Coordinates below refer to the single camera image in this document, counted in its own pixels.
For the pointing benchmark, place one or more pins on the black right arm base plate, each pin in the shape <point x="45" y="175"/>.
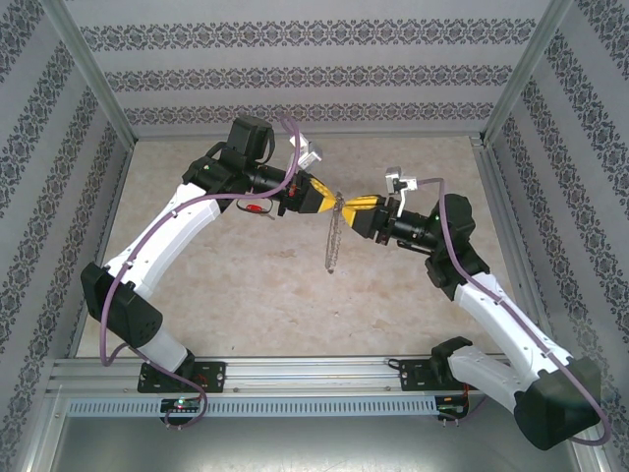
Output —
<point x="410" y="376"/>

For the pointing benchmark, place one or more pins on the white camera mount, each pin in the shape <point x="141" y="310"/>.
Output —
<point x="295" y="140"/>
<point x="408" y="186"/>

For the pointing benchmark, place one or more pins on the aluminium frame rail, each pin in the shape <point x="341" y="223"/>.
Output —
<point x="506" y="221"/>
<point x="114" y="196"/>

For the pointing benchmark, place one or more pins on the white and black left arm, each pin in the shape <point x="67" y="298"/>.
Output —
<point x="167" y="236"/>

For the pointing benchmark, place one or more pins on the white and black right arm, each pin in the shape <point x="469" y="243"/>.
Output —
<point x="491" y="369"/>

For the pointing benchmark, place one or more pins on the wide aluminium mounting beam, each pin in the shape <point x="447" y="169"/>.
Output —
<point x="314" y="373"/>

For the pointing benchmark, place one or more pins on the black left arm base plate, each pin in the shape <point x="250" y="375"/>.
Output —
<point x="218" y="378"/>

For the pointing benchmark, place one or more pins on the grey sheet metal tray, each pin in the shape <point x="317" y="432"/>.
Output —
<point x="314" y="447"/>

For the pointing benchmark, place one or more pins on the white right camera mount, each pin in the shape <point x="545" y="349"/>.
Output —
<point x="408" y="186"/>

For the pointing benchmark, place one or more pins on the aluminium frame post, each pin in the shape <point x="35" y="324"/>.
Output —
<point x="93" y="74"/>
<point x="522" y="74"/>

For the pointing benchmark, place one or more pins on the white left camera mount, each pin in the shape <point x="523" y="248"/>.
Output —
<point x="295" y="140"/>

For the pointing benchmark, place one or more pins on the red key tag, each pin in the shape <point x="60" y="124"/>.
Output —
<point x="254" y="207"/>

